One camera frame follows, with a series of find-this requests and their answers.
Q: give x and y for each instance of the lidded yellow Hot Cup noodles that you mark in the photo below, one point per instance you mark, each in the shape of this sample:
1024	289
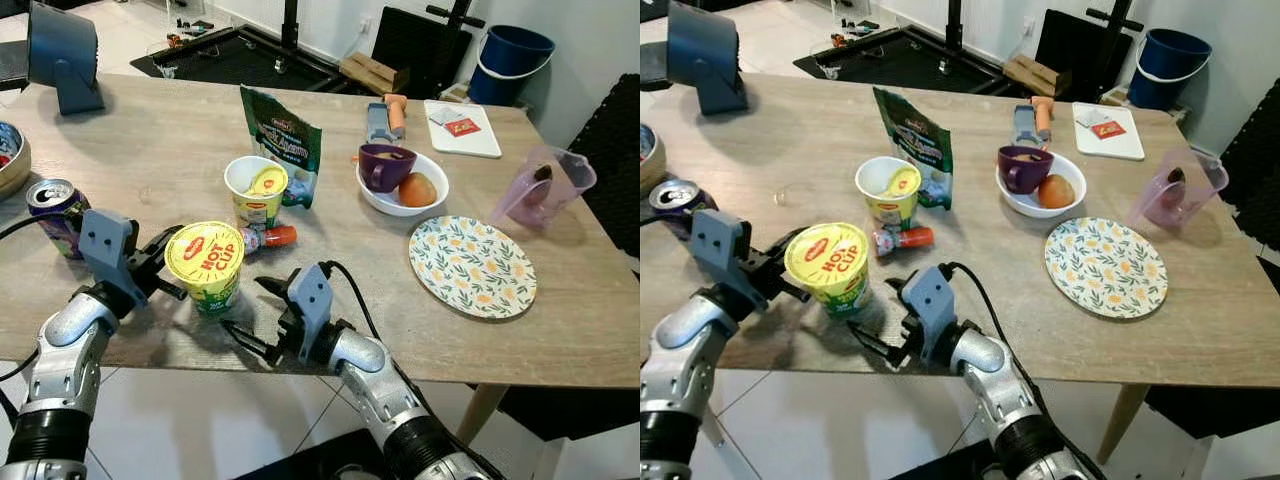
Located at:
828	258
205	255

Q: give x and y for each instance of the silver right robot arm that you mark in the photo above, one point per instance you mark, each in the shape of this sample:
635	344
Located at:
400	410
1010	420

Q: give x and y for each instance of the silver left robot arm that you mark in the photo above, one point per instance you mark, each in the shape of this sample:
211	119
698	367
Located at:
680	375
65	370

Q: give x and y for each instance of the small bottle with red cap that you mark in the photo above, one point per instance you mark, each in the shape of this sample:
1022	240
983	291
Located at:
903	240
270	238

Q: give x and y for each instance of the open yellow noodle cup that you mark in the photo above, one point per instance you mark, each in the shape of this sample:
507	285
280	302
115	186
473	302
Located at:
888	208
255	205

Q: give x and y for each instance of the purple drink can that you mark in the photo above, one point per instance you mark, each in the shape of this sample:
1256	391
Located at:
58	220
682	208

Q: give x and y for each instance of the green snack bag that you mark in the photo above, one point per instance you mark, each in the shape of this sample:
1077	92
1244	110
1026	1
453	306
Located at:
282	140
915	145

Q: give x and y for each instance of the white ceramic bowl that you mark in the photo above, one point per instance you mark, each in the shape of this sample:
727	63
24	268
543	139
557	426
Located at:
1040	209
400	207

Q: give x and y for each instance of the steel mixing bowl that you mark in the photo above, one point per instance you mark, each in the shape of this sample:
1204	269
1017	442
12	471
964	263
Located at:
655	170
14	175

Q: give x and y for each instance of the purple mug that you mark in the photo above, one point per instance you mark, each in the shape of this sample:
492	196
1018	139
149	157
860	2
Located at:
385	168
1025	170

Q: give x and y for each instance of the orange fruit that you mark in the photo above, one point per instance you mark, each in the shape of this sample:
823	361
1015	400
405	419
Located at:
417	189
1056	191

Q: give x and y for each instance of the black ribbed foam mat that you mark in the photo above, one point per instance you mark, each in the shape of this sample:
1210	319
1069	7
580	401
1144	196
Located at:
610	165
1255	170

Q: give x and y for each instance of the floral round plate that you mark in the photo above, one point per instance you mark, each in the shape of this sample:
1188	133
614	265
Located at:
472	266
1105	267

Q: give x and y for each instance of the black gym floor mat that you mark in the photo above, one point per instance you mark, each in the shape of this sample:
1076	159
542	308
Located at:
240	58
905	60

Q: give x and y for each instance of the blue desk fan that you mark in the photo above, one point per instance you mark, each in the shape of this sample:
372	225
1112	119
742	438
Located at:
62	50
705	50

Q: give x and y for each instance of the wooden table leg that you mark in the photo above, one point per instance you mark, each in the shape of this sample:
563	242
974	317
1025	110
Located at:
1122	420
480	412

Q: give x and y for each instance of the pink measuring jug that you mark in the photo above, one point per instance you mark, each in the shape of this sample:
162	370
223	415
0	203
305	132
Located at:
1180	192
545	190

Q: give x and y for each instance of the white cutting board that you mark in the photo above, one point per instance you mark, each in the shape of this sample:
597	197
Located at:
1118	150
470	148

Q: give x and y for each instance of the black stand pole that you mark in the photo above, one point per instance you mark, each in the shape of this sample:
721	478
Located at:
455	15
290	25
953	25
1115	15

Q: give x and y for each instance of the black flat panel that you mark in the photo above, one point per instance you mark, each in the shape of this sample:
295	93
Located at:
1080	52
415	50

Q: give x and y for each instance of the blue bucket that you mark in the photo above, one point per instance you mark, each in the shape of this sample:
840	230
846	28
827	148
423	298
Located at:
1172	70
512	68

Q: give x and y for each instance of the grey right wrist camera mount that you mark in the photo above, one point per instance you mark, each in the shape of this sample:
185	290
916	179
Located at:
930	310
310	300

